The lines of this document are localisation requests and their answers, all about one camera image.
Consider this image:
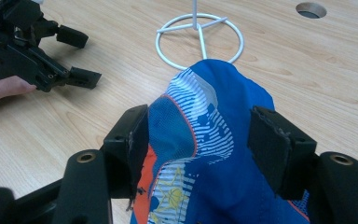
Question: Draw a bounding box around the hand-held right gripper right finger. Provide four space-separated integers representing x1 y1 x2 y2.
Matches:
247 105 319 201

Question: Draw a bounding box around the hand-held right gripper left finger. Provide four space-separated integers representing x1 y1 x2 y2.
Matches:
102 104 150 213

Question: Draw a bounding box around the blue orange patterned garment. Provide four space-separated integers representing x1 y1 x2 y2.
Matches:
130 58 311 224

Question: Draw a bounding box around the white wire stand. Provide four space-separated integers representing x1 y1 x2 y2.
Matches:
155 0 245 71

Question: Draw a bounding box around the round cable hole grommet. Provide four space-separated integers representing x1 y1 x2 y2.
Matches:
295 2 328 20

